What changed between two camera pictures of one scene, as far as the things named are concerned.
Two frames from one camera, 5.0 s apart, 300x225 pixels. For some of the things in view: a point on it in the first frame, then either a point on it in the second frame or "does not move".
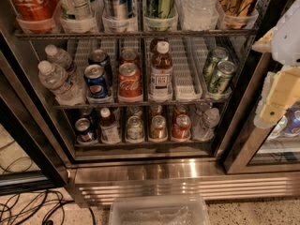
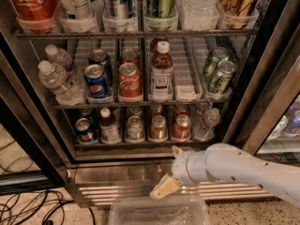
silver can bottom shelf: [135, 129] does not move
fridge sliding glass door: [271, 150] does not move
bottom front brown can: [158, 127] does not move
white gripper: [287, 42] → [180, 169]
